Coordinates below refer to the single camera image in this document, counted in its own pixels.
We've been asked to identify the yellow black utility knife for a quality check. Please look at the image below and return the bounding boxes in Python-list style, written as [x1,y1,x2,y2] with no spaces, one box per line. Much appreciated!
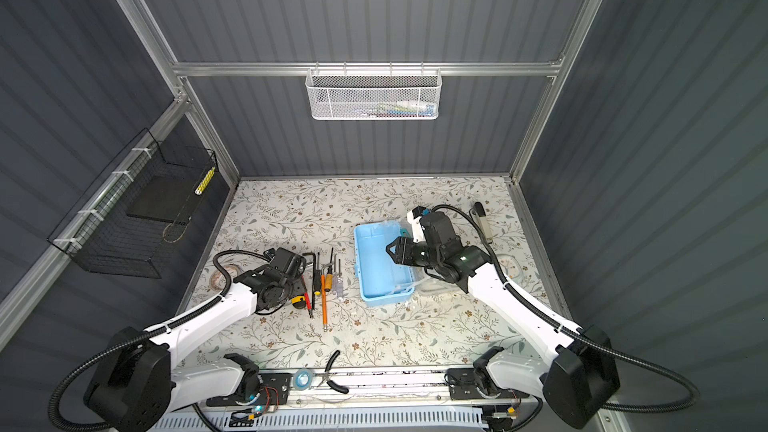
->
[291,294,307,310]

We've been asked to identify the blue plastic tool box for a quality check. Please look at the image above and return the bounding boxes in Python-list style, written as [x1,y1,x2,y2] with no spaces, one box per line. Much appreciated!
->
[353,221,415,307]

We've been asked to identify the black hex key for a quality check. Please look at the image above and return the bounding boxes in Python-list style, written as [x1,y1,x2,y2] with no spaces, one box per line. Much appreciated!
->
[302,252,317,296]

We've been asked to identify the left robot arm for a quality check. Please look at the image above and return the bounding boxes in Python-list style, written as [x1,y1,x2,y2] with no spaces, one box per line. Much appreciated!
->
[84,248,307,431]

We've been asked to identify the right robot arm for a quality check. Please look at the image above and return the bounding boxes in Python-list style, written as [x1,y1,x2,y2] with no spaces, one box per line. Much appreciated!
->
[386,207,620,429]

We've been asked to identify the orange long screwdriver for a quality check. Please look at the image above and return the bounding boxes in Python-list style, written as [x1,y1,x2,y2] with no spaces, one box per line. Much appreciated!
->
[320,274,329,332]

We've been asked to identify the clear tape roll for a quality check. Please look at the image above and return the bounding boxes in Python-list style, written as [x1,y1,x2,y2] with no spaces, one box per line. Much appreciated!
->
[209,271,232,291]

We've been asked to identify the black silver stapler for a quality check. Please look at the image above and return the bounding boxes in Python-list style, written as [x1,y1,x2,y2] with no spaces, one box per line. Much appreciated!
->
[470,201,493,244]

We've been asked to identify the blue tape roll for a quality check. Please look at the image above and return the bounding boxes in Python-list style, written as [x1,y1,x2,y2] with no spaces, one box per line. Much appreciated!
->
[292,369,315,391]

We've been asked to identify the black foam pad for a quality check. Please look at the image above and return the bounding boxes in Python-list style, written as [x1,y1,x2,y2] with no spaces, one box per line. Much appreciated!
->
[126,176,202,225]

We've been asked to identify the white ventilated front panel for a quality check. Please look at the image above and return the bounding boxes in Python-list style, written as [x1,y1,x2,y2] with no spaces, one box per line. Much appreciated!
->
[152,406,488,431]

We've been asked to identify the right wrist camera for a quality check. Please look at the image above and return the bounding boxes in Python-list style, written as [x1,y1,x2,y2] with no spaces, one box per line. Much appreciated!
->
[406,206,429,242]

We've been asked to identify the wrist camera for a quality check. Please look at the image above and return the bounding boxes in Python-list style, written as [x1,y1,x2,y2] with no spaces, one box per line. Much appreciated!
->
[265,247,306,280]
[406,206,429,242]

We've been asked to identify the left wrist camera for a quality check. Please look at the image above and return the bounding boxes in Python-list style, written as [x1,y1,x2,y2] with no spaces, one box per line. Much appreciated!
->
[265,247,306,280]

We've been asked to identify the yellow handle screwdriver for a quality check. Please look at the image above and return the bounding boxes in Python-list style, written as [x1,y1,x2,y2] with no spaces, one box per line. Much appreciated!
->
[323,248,335,293]

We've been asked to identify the clear handle screwdriver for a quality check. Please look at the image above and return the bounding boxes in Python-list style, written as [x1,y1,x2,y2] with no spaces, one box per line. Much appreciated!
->
[331,258,344,299]

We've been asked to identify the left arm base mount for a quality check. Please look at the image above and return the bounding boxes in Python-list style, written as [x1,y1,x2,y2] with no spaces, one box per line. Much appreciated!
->
[205,373,292,407]

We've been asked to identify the black handled pliers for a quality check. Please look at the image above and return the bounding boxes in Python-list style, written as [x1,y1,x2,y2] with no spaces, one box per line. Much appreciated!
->
[317,349,350,396]

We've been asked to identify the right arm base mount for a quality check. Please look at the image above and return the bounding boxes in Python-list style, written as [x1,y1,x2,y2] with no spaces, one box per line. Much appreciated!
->
[444,367,529,400]

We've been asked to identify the black wire wall basket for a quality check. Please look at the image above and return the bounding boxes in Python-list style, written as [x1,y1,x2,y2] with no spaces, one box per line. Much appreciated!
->
[48,131,218,279]

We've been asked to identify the white wire wall basket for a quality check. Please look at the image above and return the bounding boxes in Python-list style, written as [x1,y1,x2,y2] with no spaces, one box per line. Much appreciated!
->
[305,71,443,121]

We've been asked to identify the right black corrugated cable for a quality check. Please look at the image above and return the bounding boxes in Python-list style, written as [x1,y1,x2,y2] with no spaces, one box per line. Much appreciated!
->
[431,203,701,414]

